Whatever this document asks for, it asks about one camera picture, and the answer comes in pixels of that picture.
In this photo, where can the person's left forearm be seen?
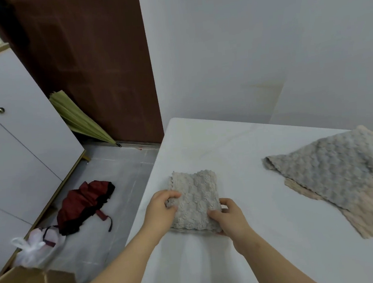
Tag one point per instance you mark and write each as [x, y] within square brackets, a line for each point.
[114, 278]

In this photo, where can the white marble table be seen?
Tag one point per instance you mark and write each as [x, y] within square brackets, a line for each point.
[239, 147]

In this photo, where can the white cabinet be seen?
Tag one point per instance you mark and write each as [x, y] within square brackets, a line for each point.
[19, 146]

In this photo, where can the dark brown wooden door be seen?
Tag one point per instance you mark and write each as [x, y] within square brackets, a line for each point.
[83, 57]

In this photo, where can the person's left hand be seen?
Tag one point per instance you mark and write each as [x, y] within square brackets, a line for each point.
[157, 215]

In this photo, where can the green folded umbrella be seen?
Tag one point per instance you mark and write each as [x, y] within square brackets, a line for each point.
[79, 118]

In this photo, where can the white plastic bag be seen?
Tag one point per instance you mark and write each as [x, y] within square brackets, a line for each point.
[32, 253]

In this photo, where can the person's right forearm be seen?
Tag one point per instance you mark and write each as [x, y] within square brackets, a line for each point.
[281, 272]

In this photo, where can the dark red cloth on floor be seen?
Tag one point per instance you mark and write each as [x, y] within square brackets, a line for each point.
[81, 206]

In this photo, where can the person's right hand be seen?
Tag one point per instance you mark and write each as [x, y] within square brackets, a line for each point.
[236, 227]

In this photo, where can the grey fluffy towel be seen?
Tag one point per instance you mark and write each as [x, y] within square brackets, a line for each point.
[195, 195]
[333, 161]

